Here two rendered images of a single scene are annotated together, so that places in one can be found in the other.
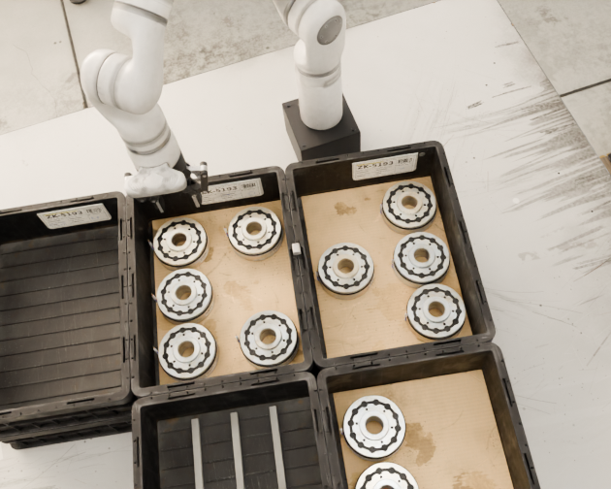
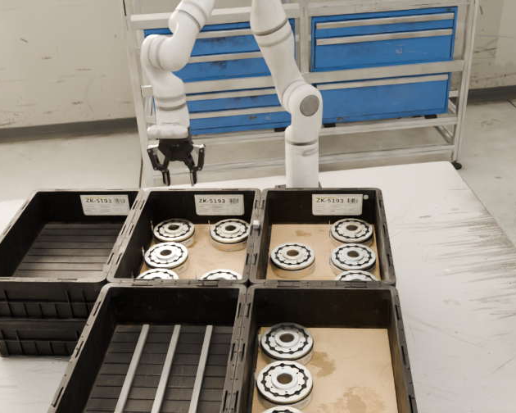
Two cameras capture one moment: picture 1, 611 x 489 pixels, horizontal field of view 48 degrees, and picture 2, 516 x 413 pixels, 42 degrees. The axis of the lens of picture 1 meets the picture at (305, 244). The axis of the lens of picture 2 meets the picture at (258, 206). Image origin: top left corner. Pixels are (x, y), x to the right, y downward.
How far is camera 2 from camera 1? 0.82 m
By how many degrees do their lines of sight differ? 33
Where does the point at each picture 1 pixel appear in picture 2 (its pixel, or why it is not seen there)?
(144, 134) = (169, 91)
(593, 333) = (500, 355)
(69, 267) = (88, 240)
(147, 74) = (180, 43)
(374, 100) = not seen: hidden behind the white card
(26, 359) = not seen: hidden behind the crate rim
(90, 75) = (147, 42)
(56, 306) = (70, 257)
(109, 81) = (157, 43)
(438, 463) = (336, 378)
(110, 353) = not seen: hidden behind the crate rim
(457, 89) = (413, 207)
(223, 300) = (194, 268)
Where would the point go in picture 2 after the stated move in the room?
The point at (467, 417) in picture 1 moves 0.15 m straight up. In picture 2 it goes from (368, 354) to (371, 293)
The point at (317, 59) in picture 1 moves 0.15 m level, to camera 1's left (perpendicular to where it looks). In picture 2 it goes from (299, 127) to (242, 128)
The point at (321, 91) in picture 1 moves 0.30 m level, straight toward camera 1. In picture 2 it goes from (301, 160) to (287, 218)
